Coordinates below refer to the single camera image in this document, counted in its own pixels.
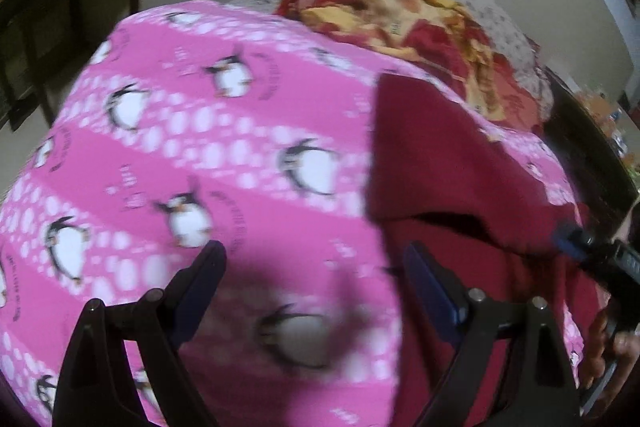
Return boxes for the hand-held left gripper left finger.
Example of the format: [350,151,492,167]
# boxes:
[52,240,228,427]

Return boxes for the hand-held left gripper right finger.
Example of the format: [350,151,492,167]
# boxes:
[402,241,583,427]

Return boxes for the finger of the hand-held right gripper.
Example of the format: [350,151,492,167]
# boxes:
[550,221,603,265]

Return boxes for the maroon small garment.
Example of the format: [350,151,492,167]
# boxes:
[367,72,608,427]

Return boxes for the person's right hand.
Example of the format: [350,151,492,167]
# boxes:
[577,307,640,408]

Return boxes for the dark wooden headboard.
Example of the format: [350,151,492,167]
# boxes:
[542,66,640,240]

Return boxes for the colourful small ornaments group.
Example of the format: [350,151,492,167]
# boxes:
[572,79,636,162]

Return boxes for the pink penguin print blanket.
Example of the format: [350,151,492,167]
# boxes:
[0,0,588,427]

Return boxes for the red yellow floral blanket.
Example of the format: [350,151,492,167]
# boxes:
[272,0,546,138]

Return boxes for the dark wooden shelf unit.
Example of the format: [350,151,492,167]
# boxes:
[0,0,147,132]

